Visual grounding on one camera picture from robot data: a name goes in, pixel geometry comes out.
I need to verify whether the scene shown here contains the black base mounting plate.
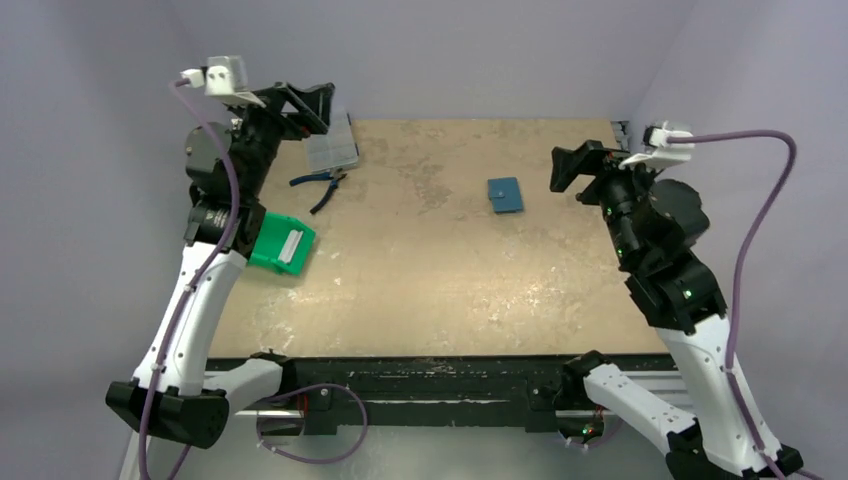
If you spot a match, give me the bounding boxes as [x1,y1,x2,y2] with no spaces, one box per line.
[165,354,677,439]

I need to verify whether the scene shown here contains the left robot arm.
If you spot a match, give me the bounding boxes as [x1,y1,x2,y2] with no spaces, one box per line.
[105,82,335,449]

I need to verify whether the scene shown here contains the green plastic bin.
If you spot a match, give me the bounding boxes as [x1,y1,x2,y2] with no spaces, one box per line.
[248,212,316,276]

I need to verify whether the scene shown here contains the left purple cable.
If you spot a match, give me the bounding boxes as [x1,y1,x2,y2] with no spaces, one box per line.
[135,78,241,480]

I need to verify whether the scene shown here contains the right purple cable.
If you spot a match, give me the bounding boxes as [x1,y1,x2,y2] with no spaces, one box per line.
[665,129,823,480]

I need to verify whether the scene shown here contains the blue handled pliers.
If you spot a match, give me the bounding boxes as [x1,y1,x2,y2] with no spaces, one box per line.
[289,168,348,216]

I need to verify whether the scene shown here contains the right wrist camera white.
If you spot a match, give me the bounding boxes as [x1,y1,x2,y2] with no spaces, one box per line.
[618,121,694,171]

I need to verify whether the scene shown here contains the clear plastic organizer box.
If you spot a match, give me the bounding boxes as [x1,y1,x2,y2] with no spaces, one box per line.
[306,106,359,173]

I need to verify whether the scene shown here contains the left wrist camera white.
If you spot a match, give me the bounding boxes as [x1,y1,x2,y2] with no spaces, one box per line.
[180,55,266,107]

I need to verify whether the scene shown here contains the white credit card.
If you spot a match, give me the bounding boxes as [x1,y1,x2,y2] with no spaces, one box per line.
[278,230,304,264]

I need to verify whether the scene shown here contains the blue card holder wallet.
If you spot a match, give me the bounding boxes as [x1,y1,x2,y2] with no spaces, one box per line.
[487,177,524,214]

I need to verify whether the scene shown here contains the purple cable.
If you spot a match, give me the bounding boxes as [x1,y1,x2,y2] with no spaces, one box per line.
[135,78,241,480]
[665,129,823,480]

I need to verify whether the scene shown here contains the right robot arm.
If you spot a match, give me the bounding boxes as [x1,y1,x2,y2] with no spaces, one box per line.
[549,140,804,479]

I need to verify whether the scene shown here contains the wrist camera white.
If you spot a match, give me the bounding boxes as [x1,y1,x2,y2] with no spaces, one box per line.
[618,121,694,171]
[180,55,266,107]

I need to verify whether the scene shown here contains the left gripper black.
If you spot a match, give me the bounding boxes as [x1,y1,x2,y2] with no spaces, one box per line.
[228,82,331,200]

